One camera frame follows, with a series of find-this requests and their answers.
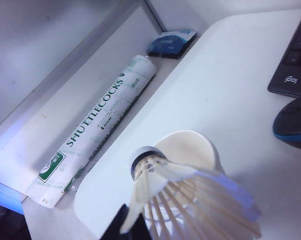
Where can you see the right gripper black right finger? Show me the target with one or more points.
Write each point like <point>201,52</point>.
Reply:
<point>141,228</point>

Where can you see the blue black small box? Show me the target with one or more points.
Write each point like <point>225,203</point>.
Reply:
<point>170,42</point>

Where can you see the black blue computer mouse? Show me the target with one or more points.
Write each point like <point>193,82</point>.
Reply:
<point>295,120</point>

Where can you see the white desk riser platform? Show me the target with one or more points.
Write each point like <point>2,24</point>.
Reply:
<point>215,87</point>

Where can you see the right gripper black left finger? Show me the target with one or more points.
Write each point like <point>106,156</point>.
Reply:
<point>113,227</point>

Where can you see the white green shuttlecock tube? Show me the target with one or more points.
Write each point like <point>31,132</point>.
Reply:
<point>103,107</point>

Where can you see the grey side partition panel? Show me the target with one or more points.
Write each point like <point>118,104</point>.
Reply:
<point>40,50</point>

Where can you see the white paper cup blue logo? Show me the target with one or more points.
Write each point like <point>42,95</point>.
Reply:
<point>185,147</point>

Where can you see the black computer keyboard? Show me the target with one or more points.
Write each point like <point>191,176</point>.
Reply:
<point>290,75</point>

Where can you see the grey frosted partition panel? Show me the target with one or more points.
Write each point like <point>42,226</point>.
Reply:
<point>215,10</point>

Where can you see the white feather shuttlecock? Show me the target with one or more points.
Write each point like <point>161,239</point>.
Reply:
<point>145,155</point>

